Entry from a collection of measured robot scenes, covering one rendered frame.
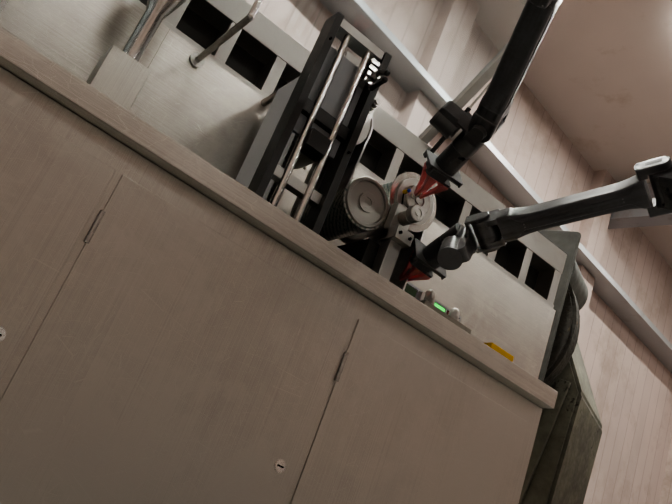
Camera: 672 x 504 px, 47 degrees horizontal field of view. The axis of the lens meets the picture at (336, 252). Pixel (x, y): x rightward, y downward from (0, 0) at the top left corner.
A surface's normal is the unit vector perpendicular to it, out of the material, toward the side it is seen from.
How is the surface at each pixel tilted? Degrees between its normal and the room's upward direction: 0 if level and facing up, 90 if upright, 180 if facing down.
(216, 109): 90
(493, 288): 90
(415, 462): 90
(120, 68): 90
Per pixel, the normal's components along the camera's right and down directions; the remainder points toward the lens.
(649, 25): -0.34, 0.86
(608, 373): 0.69, -0.04
